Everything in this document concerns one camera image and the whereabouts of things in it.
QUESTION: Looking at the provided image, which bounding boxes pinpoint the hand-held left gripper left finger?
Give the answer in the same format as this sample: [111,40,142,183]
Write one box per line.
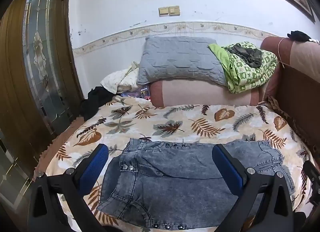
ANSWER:
[27,143,110,232]

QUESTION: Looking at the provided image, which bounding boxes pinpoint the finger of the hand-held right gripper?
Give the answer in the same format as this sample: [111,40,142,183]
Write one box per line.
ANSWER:
[302,160,320,185]

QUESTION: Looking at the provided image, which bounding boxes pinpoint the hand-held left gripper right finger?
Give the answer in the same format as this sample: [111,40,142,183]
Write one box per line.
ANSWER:
[212,143,294,232]

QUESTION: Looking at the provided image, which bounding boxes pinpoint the grey-blue denim pants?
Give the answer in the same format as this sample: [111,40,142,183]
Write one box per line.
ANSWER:
[96,138,297,230]

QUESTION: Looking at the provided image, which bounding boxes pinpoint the black garment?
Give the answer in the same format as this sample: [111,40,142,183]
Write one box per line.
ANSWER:
[80,86,121,122]

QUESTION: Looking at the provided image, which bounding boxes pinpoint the leaf print blanket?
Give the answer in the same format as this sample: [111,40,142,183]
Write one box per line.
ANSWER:
[46,96,316,232]

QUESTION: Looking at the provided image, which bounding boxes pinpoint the pink sofa armrest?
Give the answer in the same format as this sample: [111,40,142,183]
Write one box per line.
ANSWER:
[149,78,265,108]

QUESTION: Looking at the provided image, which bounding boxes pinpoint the colourful plastic packets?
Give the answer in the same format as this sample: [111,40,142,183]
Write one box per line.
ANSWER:
[120,86,152,102]

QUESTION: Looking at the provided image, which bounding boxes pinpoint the cream patterned cloth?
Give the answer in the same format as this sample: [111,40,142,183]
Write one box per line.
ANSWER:
[100,61,140,95]

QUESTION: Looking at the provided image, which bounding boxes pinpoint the green patterned quilt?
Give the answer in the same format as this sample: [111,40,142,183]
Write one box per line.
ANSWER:
[208,42,278,94]

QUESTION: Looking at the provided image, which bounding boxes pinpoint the dark green garment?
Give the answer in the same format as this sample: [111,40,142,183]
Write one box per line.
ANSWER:
[226,43,263,68]

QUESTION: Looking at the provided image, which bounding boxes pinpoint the pink sofa backrest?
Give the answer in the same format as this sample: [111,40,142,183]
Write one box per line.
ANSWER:
[260,36,320,84]

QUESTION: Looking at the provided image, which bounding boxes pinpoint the grey quilted pillow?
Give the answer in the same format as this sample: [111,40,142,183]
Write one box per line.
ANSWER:
[137,35,229,88]

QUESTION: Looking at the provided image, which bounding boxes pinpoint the wooden door with glass pane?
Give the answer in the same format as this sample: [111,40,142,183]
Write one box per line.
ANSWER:
[0,0,84,192]

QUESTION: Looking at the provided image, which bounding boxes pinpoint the black cloth on backrest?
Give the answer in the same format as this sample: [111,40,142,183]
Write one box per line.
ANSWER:
[287,30,312,43]

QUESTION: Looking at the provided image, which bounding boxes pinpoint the yellow cord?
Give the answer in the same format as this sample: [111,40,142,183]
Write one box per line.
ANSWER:
[277,37,288,69]

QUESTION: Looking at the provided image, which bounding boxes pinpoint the beige wall switches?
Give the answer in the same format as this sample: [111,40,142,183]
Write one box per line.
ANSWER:
[158,5,181,17]

